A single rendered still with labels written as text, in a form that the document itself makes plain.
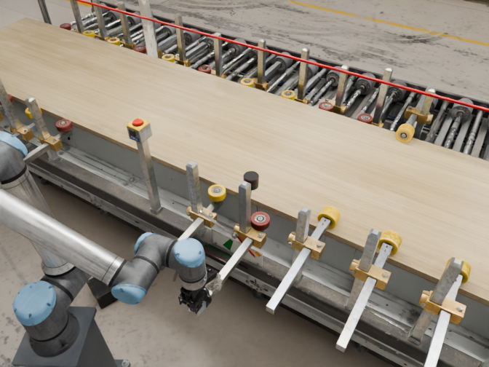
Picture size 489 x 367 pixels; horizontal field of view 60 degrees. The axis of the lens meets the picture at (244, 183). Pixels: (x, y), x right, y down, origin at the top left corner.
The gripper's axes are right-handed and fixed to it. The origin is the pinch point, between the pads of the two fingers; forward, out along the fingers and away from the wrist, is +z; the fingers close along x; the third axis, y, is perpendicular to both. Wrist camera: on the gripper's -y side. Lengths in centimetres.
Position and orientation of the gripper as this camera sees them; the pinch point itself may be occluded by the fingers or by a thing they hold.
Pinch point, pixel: (201, 306)
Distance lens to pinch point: 162.2
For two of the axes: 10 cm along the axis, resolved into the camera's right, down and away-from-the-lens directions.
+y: -5.2, 5.9, -6.2
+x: 8.5, 3.6, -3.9
